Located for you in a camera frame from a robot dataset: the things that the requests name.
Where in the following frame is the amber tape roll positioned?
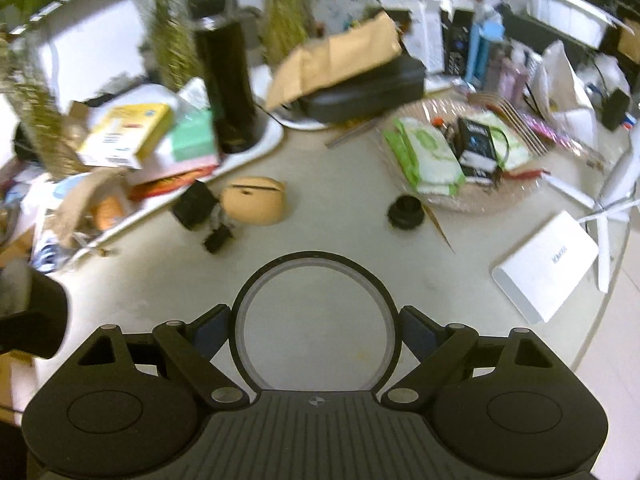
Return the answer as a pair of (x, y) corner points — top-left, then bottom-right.
(230, 252), (401, 393)

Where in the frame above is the small black clip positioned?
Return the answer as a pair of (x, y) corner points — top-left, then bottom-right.
(203, 224), (233, 255)

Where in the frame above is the white flat box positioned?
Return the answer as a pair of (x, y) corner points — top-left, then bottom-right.
(491, 210), (599, 324)

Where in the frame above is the black knob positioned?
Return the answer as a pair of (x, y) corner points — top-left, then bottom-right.
(386, 195), (425, 231)

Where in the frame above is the black cylindrical adapter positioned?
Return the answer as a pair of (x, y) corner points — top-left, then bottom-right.
(171, 180), (219, 231)

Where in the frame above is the orange snack packet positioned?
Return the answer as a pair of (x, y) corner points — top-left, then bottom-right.
(91, 195), (130, 232)

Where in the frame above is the yellow earbud case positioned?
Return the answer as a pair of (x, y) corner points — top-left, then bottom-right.
(220, 177), (286, 226)

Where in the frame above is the red flat packet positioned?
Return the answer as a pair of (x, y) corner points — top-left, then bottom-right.
(128, 166), (215, 203)

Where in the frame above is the green wet wipe pack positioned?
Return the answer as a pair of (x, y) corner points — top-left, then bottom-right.
(383, 117), (465, 197)

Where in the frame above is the glass snack dish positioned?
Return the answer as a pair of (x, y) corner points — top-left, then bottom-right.
(378, 99), (547, 214)

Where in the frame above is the green tissue pack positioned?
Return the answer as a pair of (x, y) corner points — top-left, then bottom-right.
(168, 110), (218, 162)

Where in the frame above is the white plastic tray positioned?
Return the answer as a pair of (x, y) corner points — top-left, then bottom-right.
(32, 64), (284, 260)

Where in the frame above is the yellow white medicine box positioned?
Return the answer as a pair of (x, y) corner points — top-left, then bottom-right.
(76, 103), (174, 170)

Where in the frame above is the white phone gimbal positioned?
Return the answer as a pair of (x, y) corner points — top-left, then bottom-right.
(542, 122), (639, 294)

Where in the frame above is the glass vase with stems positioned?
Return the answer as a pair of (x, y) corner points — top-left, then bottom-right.
(1, 30), (86, 181)

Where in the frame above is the black zip case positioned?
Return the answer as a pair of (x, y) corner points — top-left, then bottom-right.
(297, 54), (425, 124)

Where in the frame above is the white plastic bag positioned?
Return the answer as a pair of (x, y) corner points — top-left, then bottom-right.
(530, 40), (597, 146)

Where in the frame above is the brown paper envelope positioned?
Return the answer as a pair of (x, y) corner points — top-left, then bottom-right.
(264, 12), (401, 112)

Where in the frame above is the black thermos bottle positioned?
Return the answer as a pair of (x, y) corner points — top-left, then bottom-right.
(188, 0), (259, 155)

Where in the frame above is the white food container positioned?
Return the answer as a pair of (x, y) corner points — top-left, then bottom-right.
(526, 0), (626, 49)

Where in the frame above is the beige drawstring pouch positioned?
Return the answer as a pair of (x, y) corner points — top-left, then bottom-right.
(47, 167), (134, 249)

